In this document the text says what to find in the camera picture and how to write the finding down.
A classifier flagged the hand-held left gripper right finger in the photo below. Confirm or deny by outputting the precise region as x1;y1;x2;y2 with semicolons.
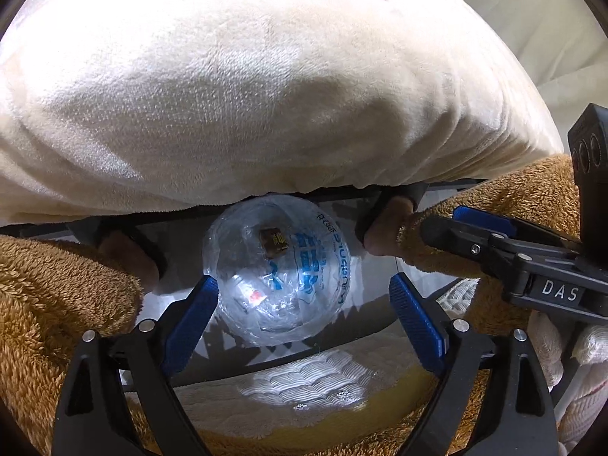
388;273;556;456

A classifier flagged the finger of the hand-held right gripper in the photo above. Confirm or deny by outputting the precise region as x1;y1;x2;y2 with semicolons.
419;215;535;293
451;206;587;252

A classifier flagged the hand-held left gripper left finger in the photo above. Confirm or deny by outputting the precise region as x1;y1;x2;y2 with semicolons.
51;275;222;456

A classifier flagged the black waste bin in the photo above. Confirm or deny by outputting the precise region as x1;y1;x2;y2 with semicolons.
66;179;488;388

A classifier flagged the person's right leg brown fleece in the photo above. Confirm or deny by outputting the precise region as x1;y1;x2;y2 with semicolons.
398;153;583;290

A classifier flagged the person's leg brown fleece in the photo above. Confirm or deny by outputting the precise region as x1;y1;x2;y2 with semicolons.
398;153;583;290
0;235;143;456

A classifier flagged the white wrapper with red mark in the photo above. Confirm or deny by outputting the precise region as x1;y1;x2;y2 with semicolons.
240;285;267;307

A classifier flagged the person's right foot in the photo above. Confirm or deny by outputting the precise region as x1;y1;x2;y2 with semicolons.
363;197;414;255

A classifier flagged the person's foot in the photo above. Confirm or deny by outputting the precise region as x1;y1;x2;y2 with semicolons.
363;197;414;255
97;232;161;295

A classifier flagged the person's left foot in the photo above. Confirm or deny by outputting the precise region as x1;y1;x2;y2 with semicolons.
97;232;161;295

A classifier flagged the black slipper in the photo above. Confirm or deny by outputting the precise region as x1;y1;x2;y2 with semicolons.
355;185;428;244
71;218;168;277

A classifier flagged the small brown wrapper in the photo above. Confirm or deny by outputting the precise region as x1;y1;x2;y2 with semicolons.
258;228;290;253

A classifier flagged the person's left leg brown fleece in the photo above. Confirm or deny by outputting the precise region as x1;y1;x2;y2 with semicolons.
0;235;143;456

